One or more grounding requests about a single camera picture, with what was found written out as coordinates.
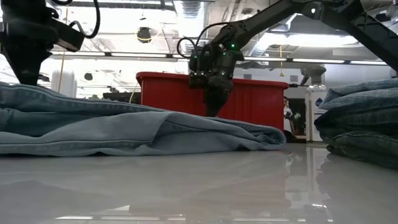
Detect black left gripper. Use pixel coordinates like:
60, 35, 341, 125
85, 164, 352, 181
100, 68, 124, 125
0, 0, 60, 86

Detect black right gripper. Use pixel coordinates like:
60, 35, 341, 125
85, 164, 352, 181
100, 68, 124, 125
188, 49, 246, 118

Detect light blue jeans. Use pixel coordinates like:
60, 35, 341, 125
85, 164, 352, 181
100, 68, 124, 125
0, 81, 287, 157

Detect dark navy garment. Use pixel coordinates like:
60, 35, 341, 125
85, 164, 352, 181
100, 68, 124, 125
313, 105, 398, 170

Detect red plastic laundry bin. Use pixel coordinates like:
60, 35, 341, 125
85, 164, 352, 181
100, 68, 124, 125
136, 71, 290, 131

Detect white round column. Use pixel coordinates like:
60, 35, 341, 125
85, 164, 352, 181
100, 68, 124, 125
51, 71, 78, 99

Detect person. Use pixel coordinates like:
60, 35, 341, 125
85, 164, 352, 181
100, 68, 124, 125
282, 96, 297, 143

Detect long ceiling light strip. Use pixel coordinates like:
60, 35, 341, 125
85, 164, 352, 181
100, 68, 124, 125
49, 50, 398, 67

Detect clear spray bottle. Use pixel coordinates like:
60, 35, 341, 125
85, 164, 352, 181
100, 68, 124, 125
300, 65, 328, 142

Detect yellow hanging cord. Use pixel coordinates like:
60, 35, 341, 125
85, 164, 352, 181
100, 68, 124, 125
57, 7, 69, 93

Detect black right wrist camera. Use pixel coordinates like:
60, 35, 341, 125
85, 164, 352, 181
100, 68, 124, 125
188, 45, 216, 75

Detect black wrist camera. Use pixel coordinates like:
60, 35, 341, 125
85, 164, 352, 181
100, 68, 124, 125
188, 45, 216, 75
51, 18, 86, 53

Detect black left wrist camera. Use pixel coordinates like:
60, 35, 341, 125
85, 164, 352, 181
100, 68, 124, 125
51, 18, 86, 53

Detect black left camera cable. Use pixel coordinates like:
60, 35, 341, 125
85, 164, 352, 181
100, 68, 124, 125
51, 0, 101, 40

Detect silver ventilation duct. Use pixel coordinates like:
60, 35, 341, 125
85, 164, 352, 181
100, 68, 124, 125
174, 0, 208, 55

